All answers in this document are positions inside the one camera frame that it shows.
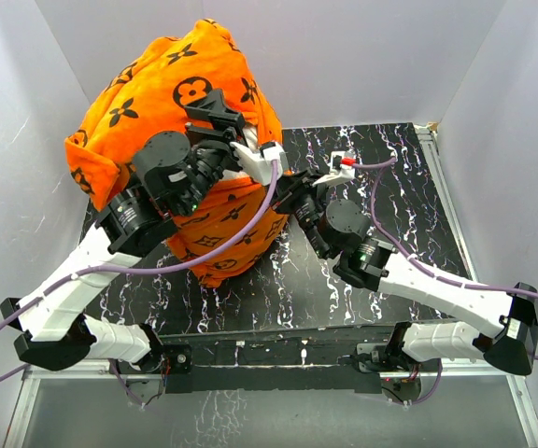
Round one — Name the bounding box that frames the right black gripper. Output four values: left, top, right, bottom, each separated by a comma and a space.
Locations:
265, 170, 331, 261

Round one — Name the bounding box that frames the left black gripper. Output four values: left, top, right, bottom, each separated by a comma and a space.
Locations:
175, 88, 255, 217

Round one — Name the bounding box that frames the orange patterned pillowcase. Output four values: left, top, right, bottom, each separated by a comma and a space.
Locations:
64, 20, 287, 287

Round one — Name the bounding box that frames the white pillow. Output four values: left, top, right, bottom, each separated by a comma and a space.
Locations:
222, 123, 259, 181

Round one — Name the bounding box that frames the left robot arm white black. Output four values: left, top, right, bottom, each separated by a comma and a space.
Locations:
0, 89, 245, 372

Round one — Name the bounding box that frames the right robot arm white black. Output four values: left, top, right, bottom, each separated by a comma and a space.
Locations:
272, 170, 538, 376

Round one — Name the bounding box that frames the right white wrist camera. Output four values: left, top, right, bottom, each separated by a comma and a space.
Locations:
312, 151, 356, 188

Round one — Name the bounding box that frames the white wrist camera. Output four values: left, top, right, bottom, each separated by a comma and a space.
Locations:
312, 151, 356, 188
230, 141, 290, 186

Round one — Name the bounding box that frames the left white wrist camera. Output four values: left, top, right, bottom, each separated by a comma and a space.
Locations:
230, 141, 290, 186

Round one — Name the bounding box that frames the aluminium frame rail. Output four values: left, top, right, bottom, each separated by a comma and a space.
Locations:
5, 345, 538, 447

